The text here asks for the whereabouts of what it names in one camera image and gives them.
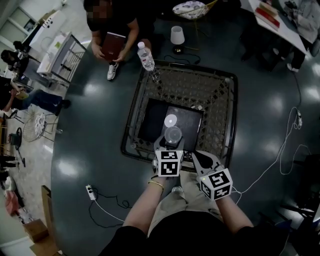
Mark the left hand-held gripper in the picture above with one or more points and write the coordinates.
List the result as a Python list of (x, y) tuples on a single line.
[(168, 163)]

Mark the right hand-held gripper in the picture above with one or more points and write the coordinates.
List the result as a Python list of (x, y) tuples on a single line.
[(216, 185)]

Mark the clear plastic cup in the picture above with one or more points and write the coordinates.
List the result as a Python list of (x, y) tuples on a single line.
[(172, 135)]

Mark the person's left forearm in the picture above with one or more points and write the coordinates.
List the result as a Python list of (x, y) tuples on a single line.
[(145, 205)]

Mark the person's right forearm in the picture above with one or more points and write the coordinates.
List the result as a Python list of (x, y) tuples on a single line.
[(232, 215)]

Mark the black tray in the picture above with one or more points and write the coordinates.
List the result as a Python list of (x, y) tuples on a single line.
[(190, 127)]

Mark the black flat box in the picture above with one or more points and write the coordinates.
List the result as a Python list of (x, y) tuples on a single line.
[(152, 120)]

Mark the person's left white shoe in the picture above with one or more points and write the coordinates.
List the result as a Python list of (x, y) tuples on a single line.
[(177, 189)]

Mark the person's khaki trousers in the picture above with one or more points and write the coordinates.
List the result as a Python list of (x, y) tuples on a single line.
[(195, 202)]

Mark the glass top rattan coffee table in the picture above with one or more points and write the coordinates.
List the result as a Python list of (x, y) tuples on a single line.
[(215, 100)]

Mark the person's black shirt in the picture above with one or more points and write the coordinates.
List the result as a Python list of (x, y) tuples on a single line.
[(190, 237)]

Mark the clear water bottle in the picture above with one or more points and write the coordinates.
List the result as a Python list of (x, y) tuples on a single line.
[(146, 57)]

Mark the white power strip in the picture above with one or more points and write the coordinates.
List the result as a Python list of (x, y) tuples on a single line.
[(299, 120), (91, 193)]

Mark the white bucket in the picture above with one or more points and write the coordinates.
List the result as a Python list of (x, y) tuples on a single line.
[(177, 36)]

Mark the dark red book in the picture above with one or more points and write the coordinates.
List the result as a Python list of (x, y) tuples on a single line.
[(113, 46)]

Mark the gold chair with patterned cushion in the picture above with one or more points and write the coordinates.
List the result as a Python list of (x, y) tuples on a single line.
[(187, 8)]

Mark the wooden board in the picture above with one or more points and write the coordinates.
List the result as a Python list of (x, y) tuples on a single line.
[(47, 207)]

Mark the white metal table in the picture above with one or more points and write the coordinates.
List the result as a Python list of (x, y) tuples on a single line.
[(57, 52)]

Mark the white table with black legs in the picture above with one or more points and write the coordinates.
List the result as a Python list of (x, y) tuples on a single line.
[(287, 32)]

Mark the cardboard box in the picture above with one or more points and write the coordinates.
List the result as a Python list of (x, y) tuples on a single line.
[(36, 230)]

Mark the tan box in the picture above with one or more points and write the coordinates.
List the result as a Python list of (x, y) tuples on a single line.
[(268, 8)]

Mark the white cabinet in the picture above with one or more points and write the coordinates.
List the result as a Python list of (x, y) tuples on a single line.
[(53, 22)]

